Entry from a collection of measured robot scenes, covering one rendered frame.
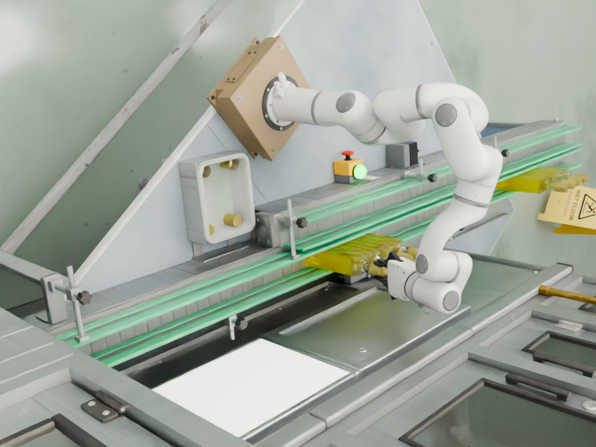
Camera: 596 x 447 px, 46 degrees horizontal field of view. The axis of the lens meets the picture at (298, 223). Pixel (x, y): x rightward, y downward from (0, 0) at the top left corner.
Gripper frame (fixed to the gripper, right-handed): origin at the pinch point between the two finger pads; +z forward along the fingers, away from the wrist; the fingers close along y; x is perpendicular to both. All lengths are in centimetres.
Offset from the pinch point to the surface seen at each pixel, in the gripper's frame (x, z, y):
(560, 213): -275, 186, -69
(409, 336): 3.8, -16.6, -12.3
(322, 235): 4.9, 23.2, 5.8
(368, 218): -15.2, 28.9, 6.2
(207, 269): 43.1, 17.6, 5.3
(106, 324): 74, 3, 3
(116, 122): 46, 86, 39
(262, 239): 23.2, 25.8, 7.8
